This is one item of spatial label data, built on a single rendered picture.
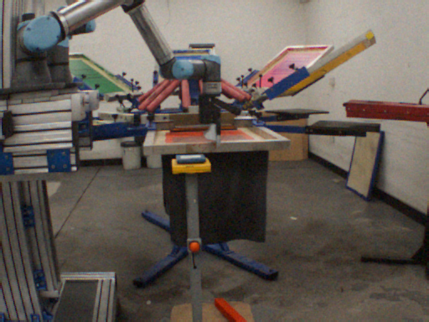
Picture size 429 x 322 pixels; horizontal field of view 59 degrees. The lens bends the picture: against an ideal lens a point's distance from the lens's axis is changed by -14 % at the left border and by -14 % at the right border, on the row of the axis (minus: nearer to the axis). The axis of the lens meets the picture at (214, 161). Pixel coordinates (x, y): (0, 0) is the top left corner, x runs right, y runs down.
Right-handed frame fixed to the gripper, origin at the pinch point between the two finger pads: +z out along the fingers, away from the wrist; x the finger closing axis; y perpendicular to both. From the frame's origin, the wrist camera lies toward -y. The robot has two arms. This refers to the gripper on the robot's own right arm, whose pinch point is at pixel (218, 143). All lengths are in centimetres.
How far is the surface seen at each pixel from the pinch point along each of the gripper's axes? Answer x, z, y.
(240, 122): -57, -3, -19
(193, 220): 21.1, 23.5, 12.0
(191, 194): 21.1, 13.9, 12.3
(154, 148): 2.0, 0.5, 24.9
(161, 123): -56, -3, 22
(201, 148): 1.9, 0.9, 6.7
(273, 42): -471, -82, -146
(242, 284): -67, 98, -22
